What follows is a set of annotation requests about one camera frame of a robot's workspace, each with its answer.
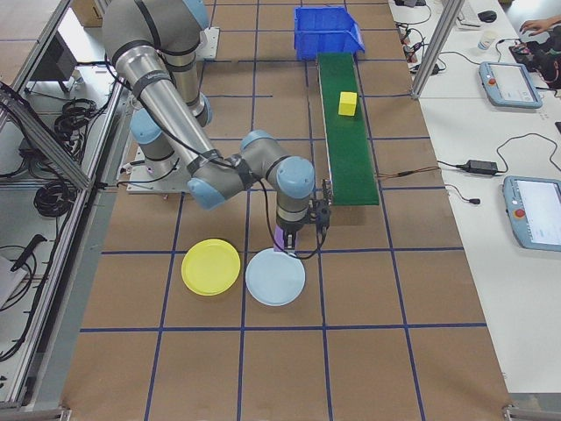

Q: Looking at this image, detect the purple cube block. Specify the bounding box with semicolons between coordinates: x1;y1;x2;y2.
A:
272;225;302;254

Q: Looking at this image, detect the yellow cube block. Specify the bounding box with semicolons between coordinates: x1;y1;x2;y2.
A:
337;91;359;118

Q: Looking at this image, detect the light blue round plate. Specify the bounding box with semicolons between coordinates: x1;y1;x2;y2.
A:
245;247;307;307

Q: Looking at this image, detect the yellow round plate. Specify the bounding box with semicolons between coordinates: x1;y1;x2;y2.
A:
181;238;243;298

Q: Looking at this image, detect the person's hand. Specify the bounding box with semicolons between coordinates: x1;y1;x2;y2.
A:
520;18;552;38

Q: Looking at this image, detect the green belt conveyor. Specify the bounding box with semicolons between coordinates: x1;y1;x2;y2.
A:
315;52;381;208

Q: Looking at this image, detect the blue plastic storage bin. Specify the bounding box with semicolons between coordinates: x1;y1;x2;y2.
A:
293;5;366;63

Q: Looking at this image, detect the light blue teach pendant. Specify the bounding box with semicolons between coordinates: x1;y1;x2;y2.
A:
478;61;543;110
501;175;561;253

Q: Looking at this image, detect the black handheld tool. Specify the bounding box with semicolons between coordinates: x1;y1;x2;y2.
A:
9;233;48;272

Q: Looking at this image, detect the white keyboard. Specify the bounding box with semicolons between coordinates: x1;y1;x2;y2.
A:
457;0;482;31

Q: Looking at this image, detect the white paper sheet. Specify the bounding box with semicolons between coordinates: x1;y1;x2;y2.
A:
0;253;28;310

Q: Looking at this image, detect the brown cardboard box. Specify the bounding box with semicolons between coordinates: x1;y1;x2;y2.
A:
71;0;114;31

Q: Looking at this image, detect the aluminium profile bar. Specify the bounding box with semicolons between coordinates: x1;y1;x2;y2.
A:
0;405;72;421
502;402;561;421

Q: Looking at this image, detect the black electronics device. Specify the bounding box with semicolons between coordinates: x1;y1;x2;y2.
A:
509;38;561;91

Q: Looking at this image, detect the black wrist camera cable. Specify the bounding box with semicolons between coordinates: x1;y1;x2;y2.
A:
258;177;328;260

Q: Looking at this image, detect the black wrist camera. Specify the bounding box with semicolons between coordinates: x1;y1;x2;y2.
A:
308;197;333;232

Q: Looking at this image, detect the thin red wire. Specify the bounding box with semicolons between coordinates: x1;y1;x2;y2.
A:
375;168;441;180

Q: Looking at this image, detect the white square base plate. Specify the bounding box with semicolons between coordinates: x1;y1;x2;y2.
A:
125;164;188;196
201;26;221;61

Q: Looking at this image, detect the black cable with plug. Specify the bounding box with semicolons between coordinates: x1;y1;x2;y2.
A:
444;183;482;207

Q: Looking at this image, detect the black power cable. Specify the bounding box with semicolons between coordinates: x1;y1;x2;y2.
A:
437;133;561;176

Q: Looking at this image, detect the aluminium profile post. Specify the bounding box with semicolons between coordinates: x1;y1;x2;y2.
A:
410;0;466;101

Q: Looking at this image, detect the black cable coil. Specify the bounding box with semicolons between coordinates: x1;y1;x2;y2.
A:
53;98;101;138
33;178;72;219

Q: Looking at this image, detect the metal V-shaped frame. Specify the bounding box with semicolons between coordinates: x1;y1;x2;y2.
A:
0;0;132;411

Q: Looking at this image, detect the black box in frame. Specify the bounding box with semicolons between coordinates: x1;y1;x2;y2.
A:
29;32;79;94

